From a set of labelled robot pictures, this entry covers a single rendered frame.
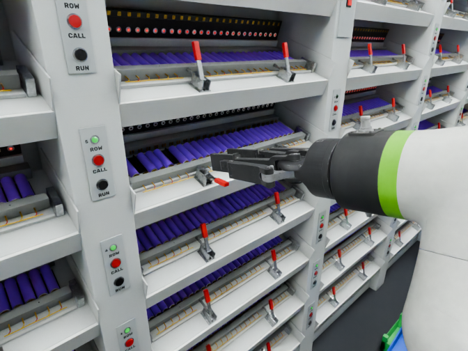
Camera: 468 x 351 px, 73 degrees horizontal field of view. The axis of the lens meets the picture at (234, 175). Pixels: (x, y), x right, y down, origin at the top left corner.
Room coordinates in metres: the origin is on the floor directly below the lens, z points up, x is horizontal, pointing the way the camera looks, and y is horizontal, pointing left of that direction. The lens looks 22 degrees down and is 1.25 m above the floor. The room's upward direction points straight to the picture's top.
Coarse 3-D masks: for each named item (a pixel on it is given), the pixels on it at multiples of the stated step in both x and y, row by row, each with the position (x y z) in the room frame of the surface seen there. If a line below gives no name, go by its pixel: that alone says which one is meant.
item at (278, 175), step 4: (276, 172) 0.37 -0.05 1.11; (280, 172) 0.37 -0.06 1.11; (284, 172) 0.37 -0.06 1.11; (288, 172) 0.37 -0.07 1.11; (292, 172) 0.37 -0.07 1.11; (264, 176) 0.36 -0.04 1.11; (268, 176) 0.36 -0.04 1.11; (272, 176) 0.36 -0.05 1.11; (276, 176) 0.36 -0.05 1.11; (280, 176) 0.36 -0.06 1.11; (284, 176) 0.37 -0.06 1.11; (288, 176) 0.37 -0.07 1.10; (292, 176) 0.37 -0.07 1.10; (264, 180) 0.37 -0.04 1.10; (268, 180) 0.36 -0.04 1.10; (272, 180) 0.36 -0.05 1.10
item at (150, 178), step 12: (300, 132) 0.94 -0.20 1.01; (264, 144) 0.82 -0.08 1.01; (288, 144) 0.88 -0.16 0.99; (168, 168) 0.64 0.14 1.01; (180, 168) 0.64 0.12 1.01; (192, 168) 0.66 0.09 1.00; (132, 180) 0.57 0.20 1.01; (144, 180) 0.58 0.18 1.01; (156, 180) 0.60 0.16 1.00; (180, 180) 0.63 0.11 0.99
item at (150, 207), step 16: (256, 112) 0.97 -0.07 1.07; (272, 112) 1.02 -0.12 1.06; (288, 112) 1.02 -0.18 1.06; (160, 128) 0.75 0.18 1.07; (176, 128) 0.78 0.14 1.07; (192, 128) 0.81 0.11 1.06; (304, 128) 0.97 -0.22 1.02; (304, 144) 0.92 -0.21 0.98; (128, 176) 0.62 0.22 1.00; (192, 176) 0.66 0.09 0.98; (224, 176) 0.69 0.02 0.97; (144, 192) 0.58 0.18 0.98; (160, 192) 0.59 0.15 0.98; (176, 192) 0.60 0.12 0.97; (192, 192) 0.61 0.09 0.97; (208, 192) 0.64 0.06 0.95; (224, 192) 0.68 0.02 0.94; (144, 208) 0.54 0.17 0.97; (160, 208) 0.56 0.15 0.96; (176, 208) 0.59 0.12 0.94; (144, 224) 0.54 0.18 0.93
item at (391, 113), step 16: (352, 96) 1.35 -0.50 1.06; (368, 96) 1.44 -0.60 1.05; (384, 96) 1.49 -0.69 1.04; (352, 112) 1.22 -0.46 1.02; (368, 112) 1.24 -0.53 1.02; (384, 112) 1.35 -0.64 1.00; (400, 112) 1.41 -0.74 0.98; (352, 128) 1.12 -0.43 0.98; (384, 128) 1.21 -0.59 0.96; (400, 128) 1.35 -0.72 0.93
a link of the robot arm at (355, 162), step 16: (368, 128) 0.34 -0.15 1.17; (352, 144) 0.32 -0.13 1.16; (368, 144) 0.31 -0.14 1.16; (384, 144) 0.30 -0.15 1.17; (336, 160) 0.32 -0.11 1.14; (352, 160) 0.31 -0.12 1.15; (368, 160) 0.30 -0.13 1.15; (336, 176) 0.31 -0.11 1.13; (352, 176) 0.30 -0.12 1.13; (368, 176) 0.29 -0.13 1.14; (336, 192) 0.31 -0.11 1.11; (352, 192) 0.30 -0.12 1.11; (368, 192) 0.29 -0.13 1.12; (352, 208) 0.31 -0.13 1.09; (368, 208) 0.29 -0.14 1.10
